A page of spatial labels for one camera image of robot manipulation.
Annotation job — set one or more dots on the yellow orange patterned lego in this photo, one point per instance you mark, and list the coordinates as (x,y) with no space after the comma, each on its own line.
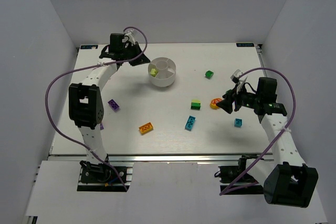
(213,103)

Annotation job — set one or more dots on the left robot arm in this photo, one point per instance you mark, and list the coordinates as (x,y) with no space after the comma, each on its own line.
(85,100)

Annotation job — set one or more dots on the long teal lego brick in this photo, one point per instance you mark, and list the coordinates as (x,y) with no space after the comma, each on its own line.
(190,123)

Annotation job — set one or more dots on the blue label corner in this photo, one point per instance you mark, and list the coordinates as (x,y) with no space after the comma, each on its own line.
(88,47)
(245,44)

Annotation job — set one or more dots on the aluminium front rail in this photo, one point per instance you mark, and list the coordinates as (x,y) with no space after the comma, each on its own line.
(158,158)

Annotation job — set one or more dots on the green sloped lego brick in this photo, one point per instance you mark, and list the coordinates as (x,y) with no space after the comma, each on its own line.
(209,74)

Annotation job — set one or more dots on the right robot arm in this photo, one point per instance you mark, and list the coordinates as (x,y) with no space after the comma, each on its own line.
(289,182)

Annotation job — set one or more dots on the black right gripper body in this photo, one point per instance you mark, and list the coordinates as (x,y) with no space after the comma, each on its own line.
(235,100)

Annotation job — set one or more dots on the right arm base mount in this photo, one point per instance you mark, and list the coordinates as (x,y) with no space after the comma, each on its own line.
(227,174)

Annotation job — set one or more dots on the white round divided container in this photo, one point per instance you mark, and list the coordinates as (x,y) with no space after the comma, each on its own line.
(166,72)

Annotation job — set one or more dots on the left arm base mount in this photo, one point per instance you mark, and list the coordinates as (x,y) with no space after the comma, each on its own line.
(102,178)

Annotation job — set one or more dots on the small teal lego brick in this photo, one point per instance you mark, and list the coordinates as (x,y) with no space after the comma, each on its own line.
(238,123)

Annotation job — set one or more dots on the orange rectangular lego brick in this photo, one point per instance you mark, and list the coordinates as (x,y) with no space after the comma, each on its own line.
(146,128)

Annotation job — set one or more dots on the dark green curved lego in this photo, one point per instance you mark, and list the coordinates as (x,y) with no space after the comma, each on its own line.
(195,106)

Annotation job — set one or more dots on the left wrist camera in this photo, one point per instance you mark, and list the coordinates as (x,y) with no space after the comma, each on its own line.
(131,33)

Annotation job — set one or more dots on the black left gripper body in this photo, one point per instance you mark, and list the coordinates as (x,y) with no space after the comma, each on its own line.
(132,51)

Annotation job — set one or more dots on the purple rectangular lego brick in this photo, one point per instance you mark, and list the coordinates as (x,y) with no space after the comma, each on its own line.
(113,105)

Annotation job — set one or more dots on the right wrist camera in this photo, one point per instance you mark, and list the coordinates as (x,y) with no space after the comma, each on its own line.
(237,75)

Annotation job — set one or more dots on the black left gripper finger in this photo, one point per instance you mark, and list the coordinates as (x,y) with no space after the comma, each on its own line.
(138,58)
(136,48)

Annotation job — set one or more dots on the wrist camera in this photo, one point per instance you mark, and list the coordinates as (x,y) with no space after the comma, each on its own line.
(131,33)
(237,75)

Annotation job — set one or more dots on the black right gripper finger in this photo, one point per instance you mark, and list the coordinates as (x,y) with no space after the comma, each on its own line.
(230,94)
(226,104)

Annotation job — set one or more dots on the lime square lego brick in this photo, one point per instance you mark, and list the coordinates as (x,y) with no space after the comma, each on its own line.
(153,72)

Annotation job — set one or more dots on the blue label left corner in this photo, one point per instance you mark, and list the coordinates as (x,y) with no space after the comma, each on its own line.
(88,47)

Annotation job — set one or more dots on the blue label right corner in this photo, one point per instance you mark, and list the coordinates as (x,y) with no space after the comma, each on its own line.
(245,44)

